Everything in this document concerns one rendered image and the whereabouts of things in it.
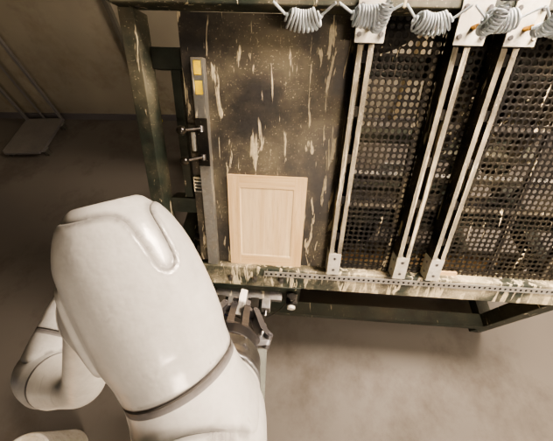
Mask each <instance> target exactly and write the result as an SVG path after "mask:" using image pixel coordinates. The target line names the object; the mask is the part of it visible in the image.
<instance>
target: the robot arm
mask: <svg viewBox="0 0 553 441"><path fill-rule="evenodd" d="M51 272H52V278H53V281H54V282H55V288H54V297H53V299H52V301H51V302H50V304H49V305H48V306H47V308H46V309H45V312H44V314H43V316H42V318H41V320H40V322H39V323H38V326H37V328H36V329H35V331H34V333H33V334H32V336H31V338H30V340H29V341H28V343H27V345H26V347H25V349H24V351H23V353H22V355H21V358H20V360H19V361H18V362H17V364H16V366H15V367H14V368H13V371H12V374H11V377H10V386H11V390H12V392H13V394H14V396H15V397H16V398H17V399H18V400H19V401H20V402H21V403H22V404H23V405H24V406H25V407H27V408H30V409H34V410H71V409H78V408H80V407H83V406H85V405H87V404H89V403H91V402H92V401H93V400H94V399H95V398H96V397H97V396H98V395H99V394H100V393H101V392H102V389H103V387H104V385H105V383H106V384H107V385H108V386H109V387H110V388H111V390H112V391H113V392H114V394H115V396H116V398H117V400H118V401H119V403H120V404H121V405H122V409H123V411H124V413H125V416H126V418H127V422H128V426H129V434H130V438H131V441H267V421H266V411H265V403H264V399H263V394H262V391H261V359H260V354H259V353H258V350H257V348H258V346H262V347H263V348H264V349H269V348H270V342H271V340H272V337H273V334H272V333H271V332H270V331H269V330H268V328H267V326H266V325H265V323H264V320H263V316H262V314H261V313H260V310H259V309H258V308H254V309H252V308H251V307H250V304H251V301H250V300H247V294H248V290H244V289H241V293H240V296H239V297H234V298H233V301H232V302H231V303H229V301H228V300H226V299H223V300H222V301H221V302H220V301H219V299H218V296H217V294H216V291H215V288H214V286H213V283H212V281H211V279H210V276H209V275H208V273H207V270H206V268H205V266H204V264H203V262H202V260H201V258H200V255H199V254H198V252H197V250H196V248H195V247H194V245H193V242H192V241H191V239H190V238H189V236H188V235H187V233H186V231H185V230H184V229H183V228H182V226H181V225H180V224H179V222H178V221H177V220H176V219H175V218H174V216H173V215H172V214H171V213H170V212H169V211H168V210H167V209H166V208H165V207H163V206H162V205H161V204H159V203H158V202H156V201H152V200H150V199H148V198H146V197H144V196H142V195H132V196H128V197H124V198H120V199H113V200H110V201H105V202H102V203H98V204H94V205H91V206H84V207H81V208H77V209H74V210H71V211H70V212H68V213H67V214H66V215H65V216H64V218H63V220H62V222H61V223H60V224H59V225H58V226H57V227H56V228H55V229H54V232H53V236H52V245H51ZM226 312H229V313H228V316H227V320H224V317H223V315H224V314H225V313H226ZM235 314H239V315H241V323H240V322H236V321H235ZM249 318H250V322H251V325H252V327H253V330H254V331H253V330H252V329H251V328H250V327H249Z"/></svg>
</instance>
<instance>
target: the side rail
mask: <svg viewBox="0 0 553 441"><path fill-rule="evenodd" d="M117 10H118V16H119V21H120V26H121V31H122V40H123V45H124V51H125V55H126V60H127V65H128V70H129V79H130V85H131V90H132V94H133V100H134V105H135V110H136V119H137V124H138V129H139V135H140V139H141V145H142V150H143V159H144V164H145V169H146V174H147V179H148V184H149V189H150V198H151V200H152V201H156V202H158V203H159V204H161V205H162V206H163V207H165V208H166V209H167V210H168V211H169V212H170V213H171V214H172V215H173V216H174V218H175V219H176V216H175V212H173V208H172V185H171V179H170V173H169V166H168V160H167V153H166V147H165V135H164V129H163V123H162V116H161V109H160V103H159V97H158V85H157V79H156V72H155V69H153V67H152V61H151V49H150V47H151V35H150V28H149V22H148V16H147V15H146V14H144V13H142V12H141V11H140V10H137V9H135V8H133V7H117Z"/></svg>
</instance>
